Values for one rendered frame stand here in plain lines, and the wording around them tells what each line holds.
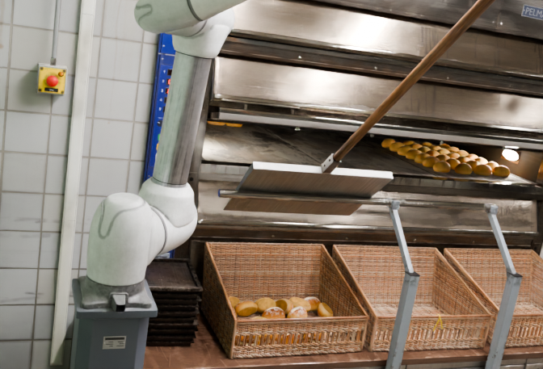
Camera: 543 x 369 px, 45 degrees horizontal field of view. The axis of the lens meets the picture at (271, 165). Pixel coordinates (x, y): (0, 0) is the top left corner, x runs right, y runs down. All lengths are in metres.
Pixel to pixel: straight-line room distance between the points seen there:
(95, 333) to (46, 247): 0.95
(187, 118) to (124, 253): 0.40
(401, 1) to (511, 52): 0.63
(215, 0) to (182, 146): 0.45
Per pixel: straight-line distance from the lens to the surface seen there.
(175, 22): 1.63
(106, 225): 1.72
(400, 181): 3.06
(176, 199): 1.85
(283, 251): 2.87
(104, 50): 2.53
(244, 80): 2.66
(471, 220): 3.34
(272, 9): 2.68
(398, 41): 2.92
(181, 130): 1.81
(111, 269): 1.74
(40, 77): 2.46
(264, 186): 2.35
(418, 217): 3.16
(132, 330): 1.81
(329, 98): 2.79
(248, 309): 2.73
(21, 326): 2.83
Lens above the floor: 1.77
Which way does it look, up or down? 12 degrees down
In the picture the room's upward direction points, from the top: 9 degrees clockwise
